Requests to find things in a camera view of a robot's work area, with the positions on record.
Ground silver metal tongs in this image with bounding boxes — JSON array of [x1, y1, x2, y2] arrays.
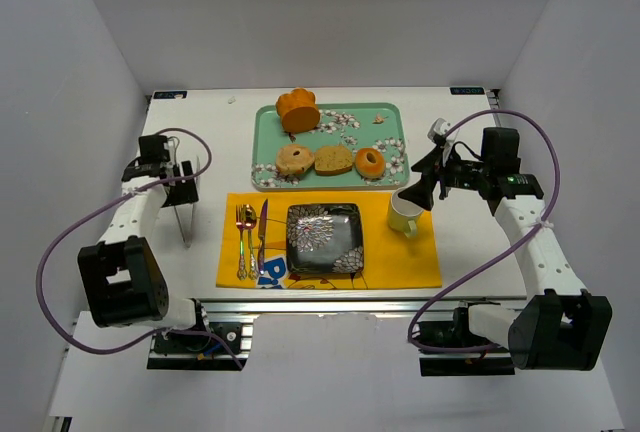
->
[[173, 155, 202, 249]]

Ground orange glazed donut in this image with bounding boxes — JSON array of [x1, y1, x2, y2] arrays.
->
[[354, 147, 386, 179]]

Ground pale glazed bagel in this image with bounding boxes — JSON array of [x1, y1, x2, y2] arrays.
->
[[275, 144, 315, 176]]

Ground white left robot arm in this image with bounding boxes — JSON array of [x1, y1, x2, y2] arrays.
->
[[77, 134, 202, 330]]

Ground brown bread slice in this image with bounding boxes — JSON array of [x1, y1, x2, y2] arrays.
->
[[314, 145, 354, 176]]

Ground large orange bread loaf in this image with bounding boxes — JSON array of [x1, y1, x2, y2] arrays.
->
[[276, 88, 321, 134]]

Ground pale yellow mug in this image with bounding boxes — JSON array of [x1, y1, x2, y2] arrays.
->
[[387, 189, 424, 238]]

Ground green floral tray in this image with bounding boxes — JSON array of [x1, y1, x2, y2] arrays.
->
[[249, 102, 411, 191]]

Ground iridescent spoon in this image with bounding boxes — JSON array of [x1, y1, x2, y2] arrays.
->
[[242, 204, 259, 281]]

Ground yellow placemat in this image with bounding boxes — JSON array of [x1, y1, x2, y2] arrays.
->
[[216, 191, 442, 291]]

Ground iridescent knife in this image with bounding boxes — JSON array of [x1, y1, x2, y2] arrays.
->
[[257, 199, 269, 275]]

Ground iridescent fork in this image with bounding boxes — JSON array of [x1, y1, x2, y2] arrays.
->
[[235, 205, 248, 281]]

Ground black floral square plate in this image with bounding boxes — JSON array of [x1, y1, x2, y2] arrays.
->
[[286, 203, 365, 275]]

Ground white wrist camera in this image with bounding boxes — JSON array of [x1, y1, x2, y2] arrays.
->
[[427, 118, 451, 142]]

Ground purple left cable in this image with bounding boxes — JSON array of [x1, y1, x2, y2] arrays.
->
[[36, 126, 244, 370]]

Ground purple cable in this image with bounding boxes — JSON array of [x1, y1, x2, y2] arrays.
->
[[36, 126, 244, 370], [407, 109, 560, 355]]

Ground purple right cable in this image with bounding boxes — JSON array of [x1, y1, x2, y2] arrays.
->
[[407, 109, 560, 355]]

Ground aluminium front rail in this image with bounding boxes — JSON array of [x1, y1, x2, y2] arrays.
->
[[147, 298, 515, 377]]

